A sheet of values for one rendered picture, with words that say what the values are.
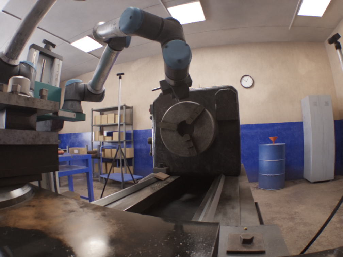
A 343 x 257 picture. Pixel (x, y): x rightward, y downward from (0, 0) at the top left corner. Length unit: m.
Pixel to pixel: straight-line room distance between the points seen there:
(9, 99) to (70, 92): 1.14
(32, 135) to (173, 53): 0.45
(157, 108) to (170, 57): 0.57
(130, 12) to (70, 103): 1.03
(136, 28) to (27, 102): 0.38
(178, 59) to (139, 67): 4.80
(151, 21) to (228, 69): 4.06
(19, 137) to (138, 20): 0.45
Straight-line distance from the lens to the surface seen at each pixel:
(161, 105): 1.09
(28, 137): 0.42
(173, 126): 0.79
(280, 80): 4.64
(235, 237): 0.32
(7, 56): 1.17
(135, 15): 0.59
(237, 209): 0.56
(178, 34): 0.65
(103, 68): 1.33
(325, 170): 4.34
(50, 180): 1.58
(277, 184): 3.78
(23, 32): 1.12
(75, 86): 1.53
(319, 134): 4.20
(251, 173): 4.38
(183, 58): 0.57
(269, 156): 3.65
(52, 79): 1.62
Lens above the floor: 1.04
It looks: 4 degrees up
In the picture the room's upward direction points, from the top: 2 degrees counter-clockwise
